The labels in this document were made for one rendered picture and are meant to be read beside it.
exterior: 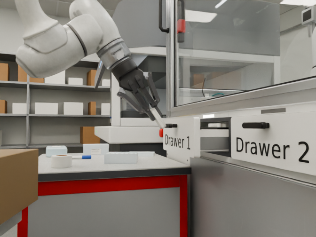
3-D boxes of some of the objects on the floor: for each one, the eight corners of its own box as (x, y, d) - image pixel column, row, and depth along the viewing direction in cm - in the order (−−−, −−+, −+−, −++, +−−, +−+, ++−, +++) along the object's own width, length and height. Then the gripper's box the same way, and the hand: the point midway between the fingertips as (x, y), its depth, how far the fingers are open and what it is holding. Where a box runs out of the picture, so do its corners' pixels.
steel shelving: (-78, 196, 352) (-75, 43, 358) (-65, 188, 397) (-61, 52, 403) (175, 177, 492) (175, 66, 498) (164, 172, 538) (164, 71, 544)
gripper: (103, 71, 78) (150, 140, 81) (140, 48, 81) (184, 115, 84) (101, 76, 85) (144, 138, 88) (135, 55, 88) (175, 116, 91)
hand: (157, 118), depth 85 cm, fingers closed
